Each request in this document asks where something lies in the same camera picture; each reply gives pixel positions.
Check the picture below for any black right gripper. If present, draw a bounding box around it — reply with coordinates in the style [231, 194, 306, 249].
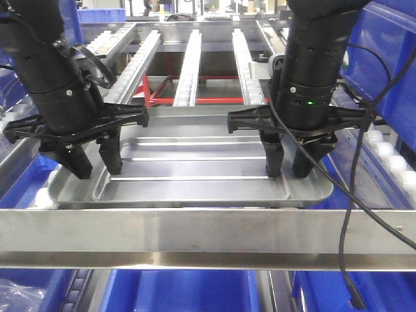
[227, 105, 376, 178]

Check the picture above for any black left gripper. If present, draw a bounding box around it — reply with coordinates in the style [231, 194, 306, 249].
[3, 103, 149, 179]

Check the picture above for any silver metal tray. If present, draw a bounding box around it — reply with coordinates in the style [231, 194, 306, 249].
[48, 105, 333, 209]

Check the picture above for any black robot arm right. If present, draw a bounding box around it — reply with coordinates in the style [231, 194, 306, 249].
[227, 1, 368, 178]

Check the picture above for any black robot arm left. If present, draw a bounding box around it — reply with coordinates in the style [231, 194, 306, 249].
[1, 1, 149, 179]

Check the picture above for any white roller track centre-right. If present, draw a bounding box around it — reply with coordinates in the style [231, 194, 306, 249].
[232, 29, 266, 105]

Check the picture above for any steel front rack beam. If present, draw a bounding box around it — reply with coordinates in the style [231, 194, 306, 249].
[0, 207, 416, 271]

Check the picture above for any white roller track far right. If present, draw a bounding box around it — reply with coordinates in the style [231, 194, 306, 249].
[281, 27, 416, 209]

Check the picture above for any blue bin upper left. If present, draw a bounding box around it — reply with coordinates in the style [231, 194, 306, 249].
[0, 0, 84, 108]

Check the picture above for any blue bin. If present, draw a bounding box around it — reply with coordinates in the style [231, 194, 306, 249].
[290, 155, 415, 311]
[99, 269, 260, 311]
[1, 156, 75, 311]
[341, 1, 415, 150]
[0, 0, 84, 108]

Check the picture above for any white roller track centre-left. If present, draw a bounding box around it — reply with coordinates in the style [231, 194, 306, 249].
[33, 29, 163, 209]

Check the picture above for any white roller track centre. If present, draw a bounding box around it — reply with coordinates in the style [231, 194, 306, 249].
[173, 29, 202, 107]

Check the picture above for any blue bin upper right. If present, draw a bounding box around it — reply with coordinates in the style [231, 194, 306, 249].
[341, 1, 415, 150]

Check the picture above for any blue bin background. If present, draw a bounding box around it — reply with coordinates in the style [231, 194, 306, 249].
[77, 8, 126, 23]

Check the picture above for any blue bin lower right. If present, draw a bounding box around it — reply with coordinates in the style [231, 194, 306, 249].
[290, 155, 415, 311]

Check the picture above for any blue bin lower left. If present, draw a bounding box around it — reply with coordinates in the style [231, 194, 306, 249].
[1, 156, 75, 311]

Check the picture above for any blue bin lower centre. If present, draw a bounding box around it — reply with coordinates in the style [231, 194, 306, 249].
[99, 269, 260, 311]

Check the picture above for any clear plastic bag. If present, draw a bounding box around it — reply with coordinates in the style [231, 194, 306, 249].
[1, 279, 46, 311]

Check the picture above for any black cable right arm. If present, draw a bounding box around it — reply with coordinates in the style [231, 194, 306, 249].
[268, 42, 416, 311]

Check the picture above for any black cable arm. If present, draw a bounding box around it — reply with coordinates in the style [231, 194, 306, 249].
[51, 38, 117, 89]
[268, 42, 416, 311]

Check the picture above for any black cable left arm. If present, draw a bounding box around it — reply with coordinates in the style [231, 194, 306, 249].
[51, 38, 117, 89]

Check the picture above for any red metal frame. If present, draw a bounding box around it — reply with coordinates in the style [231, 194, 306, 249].
[136, 53, 270, 107]

